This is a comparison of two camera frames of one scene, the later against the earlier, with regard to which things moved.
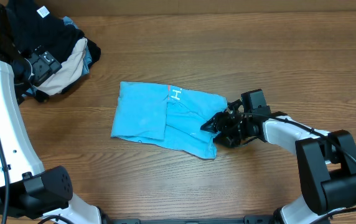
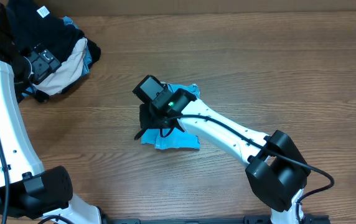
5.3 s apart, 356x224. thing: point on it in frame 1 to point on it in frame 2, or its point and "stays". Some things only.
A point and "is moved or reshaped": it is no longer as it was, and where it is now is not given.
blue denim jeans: x=88 y=60 stays
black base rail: x=248 y=219 stays
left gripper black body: x=43 y=67 stays
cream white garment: x=70 y=71 stays
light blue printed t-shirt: x=168 y=117 is moved or reshaped
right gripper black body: x=228 y=126 to x=145 y=121
